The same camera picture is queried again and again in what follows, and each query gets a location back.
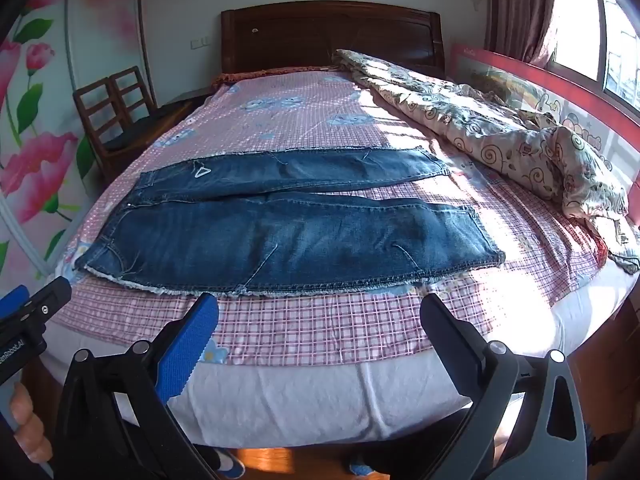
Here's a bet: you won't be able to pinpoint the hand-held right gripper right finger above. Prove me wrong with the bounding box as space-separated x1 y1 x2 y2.
419 292 588 480

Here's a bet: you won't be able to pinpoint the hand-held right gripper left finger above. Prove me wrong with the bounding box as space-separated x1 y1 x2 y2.
52 291 221 480

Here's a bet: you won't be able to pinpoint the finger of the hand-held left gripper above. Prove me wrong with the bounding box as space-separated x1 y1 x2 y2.
0 276 72 333

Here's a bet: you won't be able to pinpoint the dark blue denim pants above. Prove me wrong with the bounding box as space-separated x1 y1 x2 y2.
74 146 507 301

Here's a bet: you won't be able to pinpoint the person's left hand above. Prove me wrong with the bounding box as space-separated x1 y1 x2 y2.
0 382 53 466

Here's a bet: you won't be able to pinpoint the white mattress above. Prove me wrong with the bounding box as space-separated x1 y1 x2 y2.
40 280 636 448

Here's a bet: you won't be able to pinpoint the blue slipper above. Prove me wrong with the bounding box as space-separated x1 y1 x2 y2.
347 455 376 478
210 447 246 480

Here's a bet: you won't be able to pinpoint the pink checked bedsheet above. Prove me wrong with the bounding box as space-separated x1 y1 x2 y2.
42 67 626 361

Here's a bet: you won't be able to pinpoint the floral print wardrobe door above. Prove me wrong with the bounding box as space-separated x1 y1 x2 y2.
0 0 146 286

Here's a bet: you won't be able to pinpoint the dark seat cushion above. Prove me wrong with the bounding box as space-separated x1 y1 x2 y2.
102 117 171 151

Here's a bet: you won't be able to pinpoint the cream swirl-patterned quilt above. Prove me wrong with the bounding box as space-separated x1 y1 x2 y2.
332 49 640 275

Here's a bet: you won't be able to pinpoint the wooden slat-back chair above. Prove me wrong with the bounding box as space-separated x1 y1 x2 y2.
109 66 157 126
73 77 168 186

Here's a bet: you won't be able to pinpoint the red printed bed guard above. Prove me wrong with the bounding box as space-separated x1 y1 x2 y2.
450 42 640 196

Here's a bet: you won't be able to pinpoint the orange fringed cloth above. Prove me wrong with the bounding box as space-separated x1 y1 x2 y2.
209 65 336 88

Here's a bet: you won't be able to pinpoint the dark wooden headboard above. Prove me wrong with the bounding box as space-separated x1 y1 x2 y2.
221 1 446 78

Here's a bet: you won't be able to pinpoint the mauve curtain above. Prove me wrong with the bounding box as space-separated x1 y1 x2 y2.
484 0 563 68

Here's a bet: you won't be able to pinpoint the window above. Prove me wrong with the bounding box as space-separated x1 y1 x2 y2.
547 0 640 126

